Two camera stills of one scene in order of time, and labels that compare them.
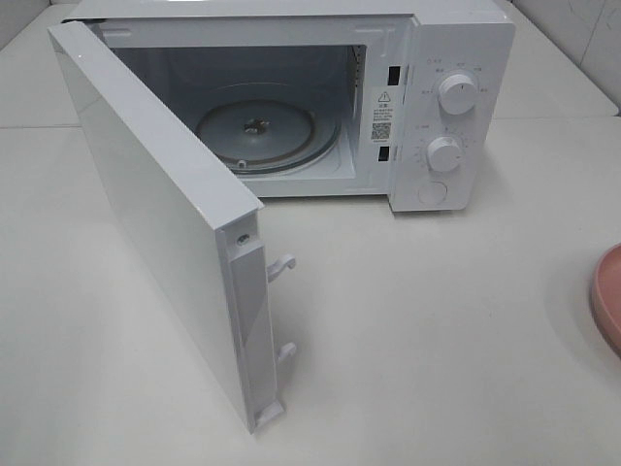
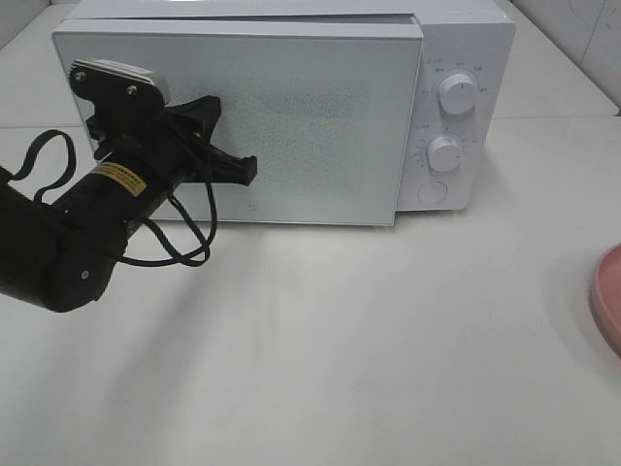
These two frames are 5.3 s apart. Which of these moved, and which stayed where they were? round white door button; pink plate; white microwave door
Moved: white microwave door
Stayed: round white door button; pink plate
